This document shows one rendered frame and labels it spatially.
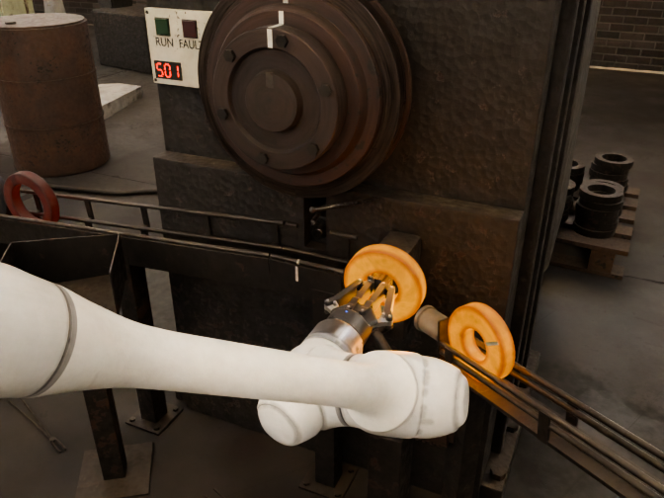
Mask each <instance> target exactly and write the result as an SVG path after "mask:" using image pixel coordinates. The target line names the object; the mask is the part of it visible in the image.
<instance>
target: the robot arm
mask: <svg viewBox="0 0 664 498"><path fill-rule="evenodd" d="M392 283H393V278H391V277H390V276H388V275H386V274H383V273H374V274H373V275H372V276H368V279H367V280H366V281H363V280H362V279H357V280H355V281H354V282H353V283H351V284H350V285H348V286H347V287H346V288H344V289H343V290H341V291H340V292H339V293H337V294H336V295H335V296H332V297H330V298H327V299H325V300H324V312H325V313H326V314H329V313H330V315H329V316H328V317H327V319H325V320H322V321H320V322H319V323H318V324H317V325H316V326H315V327H314V328H313V330H312V331H311V332H310V334H309V335H308V336H307V337H306V338H305V339H304V340H303V342H302V343H301V344H300V345H299V346H297V347H295V348H294V349H292V350H291V351H290V352H288V351H282V350H276V349H270V348H265V347H259V346H253V345H247V344H242V343H236V342H230V341H224V340H218V339H213V338H208V337H202V336H196V335H191V334H185V333H180V332H174V331H170V330H165V329H160V328H156V327H152V326H148V325H144V324H141V323H138V322H135V321H132V320H129V319H127V318H124V317H122V316H120V315H117V314H115V313H113V312H111V311H110V310H108V309H106V308H104V307H102V306H100V305H97V304H95V303H93V302H91V301H89V300H87V299H85V298H84V297H82V296H80V295H78V294H76V293H75V292H73V291H71V290H68V289H66V288H65V287H63V286H60V285H57V284H55V283H52V282H49V281H46V280H44V279H41V278H39V277H36V276H34V275H31V274H29V273H27V272H25V271H22V270H20V269H18V268H16V267H13V266H11V265H8V264H4V263H1V262H0V398H33V397H40V396H46V395H52V394H58V393H64V392H73V391H82V390H91V389H103V388H144V389H157V390H168V391H178V392H188V393H198V394H208V395H219V396H230V397H240V398H251V399H259V402H258V406H257V410H258V415H259V419H260V422H261V425H262V427H263V428H264V430H265V431H266V433H267V434H269V435H270V436H271V437H272V438H273V439H274V440H276V441H277V442H279V443H281V444H283V445H286V446H295V445H298V444H301V443H303V442H305V441H307V440H309V439H311V438H313V437H314V436H316V435H317V434H318V433H319V431H320V430H323V431H324V430H328V429H332V428H337V427H355V428H360V429H362V430H363V431H365V432H368V433H371V434H374V435H379V436H384V437H390V438H400V439H411V438H420V439H431V438H438V437H442V436H445V435H448V434H451V433H453V432H455V431H456V430H457V429H458V428H459V427H460V426H461V425H463V424H464V422H465V420H466V418H467V412H468V403H469V386H468V381H467V379H466V377H465V376H464V375H463V374H462V373H461V371H460V370H459V369H458V368H457V367H455V366H453V365H451V364H449V363H447V362H445V361H443V360H440V359H437V358H433V357H427V356H421V355H419V354H417V353H412V352H404V351H372V352H368V353H366V354H363V347H364V345H365V344H366V342H367V341H368V339H369V337H370V335H371V333H373V332H374V331H375V330H376V329H377V327H381V326H385V328H386V329H387V330H391V329H392V325H393V315H392V308H393V304H394V297H395V287H394V286H392ZM372 293H373V294H372ZM371 294H372V296H371ZM370 296H371V297H370ZM369 297H370V299H369ZM384 298H386V300H385V304H384V310H383V313H382V314H381V316H380V317H379V319H377V318H376V316H375V314H374V313H375V311H376V310H377V308H378V307H379V305H380V304H381V302H382V301H383V299H384ZM368 299H369V300H368Z"/></svg>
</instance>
